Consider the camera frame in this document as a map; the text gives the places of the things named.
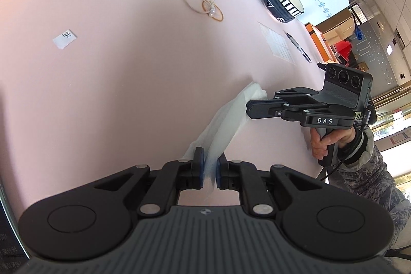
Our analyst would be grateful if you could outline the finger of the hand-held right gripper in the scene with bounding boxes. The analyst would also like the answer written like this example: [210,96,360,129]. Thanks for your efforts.
[274,87,325,103]
[246,99,334,120]

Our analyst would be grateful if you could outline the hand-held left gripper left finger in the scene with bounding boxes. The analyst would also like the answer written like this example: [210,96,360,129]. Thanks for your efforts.
[95,147,204,218]

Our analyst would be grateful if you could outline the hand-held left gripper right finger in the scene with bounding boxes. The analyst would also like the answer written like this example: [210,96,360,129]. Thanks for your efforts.
[218,154,325,217]

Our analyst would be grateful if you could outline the person's right hand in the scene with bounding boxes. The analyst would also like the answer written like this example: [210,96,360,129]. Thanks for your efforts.
[310,127,357,162]

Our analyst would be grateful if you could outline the red paper decoration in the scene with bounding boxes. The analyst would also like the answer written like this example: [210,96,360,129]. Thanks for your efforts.
[332,40,354,61]

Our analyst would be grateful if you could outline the grey black pen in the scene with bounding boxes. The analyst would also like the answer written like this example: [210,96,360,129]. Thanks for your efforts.
[286,33,312,63]

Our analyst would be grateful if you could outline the white sticker sheet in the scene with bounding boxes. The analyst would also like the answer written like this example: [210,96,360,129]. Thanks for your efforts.
[258,22,296,65]

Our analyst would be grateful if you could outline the orange tray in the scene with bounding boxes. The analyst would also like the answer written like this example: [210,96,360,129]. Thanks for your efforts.
[305,22,338,63]

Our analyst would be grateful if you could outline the brown cardboard box stack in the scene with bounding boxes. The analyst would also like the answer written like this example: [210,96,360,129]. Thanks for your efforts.
[316,9,360,43]

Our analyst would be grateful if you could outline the stacked striped ceramic bowls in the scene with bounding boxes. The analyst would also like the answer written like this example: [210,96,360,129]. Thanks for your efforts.
[263,0,297,25]

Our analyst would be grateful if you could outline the tan rubber band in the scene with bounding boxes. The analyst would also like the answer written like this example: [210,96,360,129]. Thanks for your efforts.
[202,1,225,21]

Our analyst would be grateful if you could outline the small white paper tag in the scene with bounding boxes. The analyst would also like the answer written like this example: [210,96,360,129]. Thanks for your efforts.
[53,30,78,50]

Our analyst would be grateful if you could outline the black wrist strap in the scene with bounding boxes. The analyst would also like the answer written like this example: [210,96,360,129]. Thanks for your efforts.
[340,131,368,165]

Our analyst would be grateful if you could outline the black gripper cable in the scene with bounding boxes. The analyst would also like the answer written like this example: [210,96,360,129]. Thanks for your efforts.
[318,101,373,182]

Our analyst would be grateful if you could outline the white beaded hair tie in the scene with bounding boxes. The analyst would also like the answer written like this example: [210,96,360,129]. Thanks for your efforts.
[184,0,216,18]

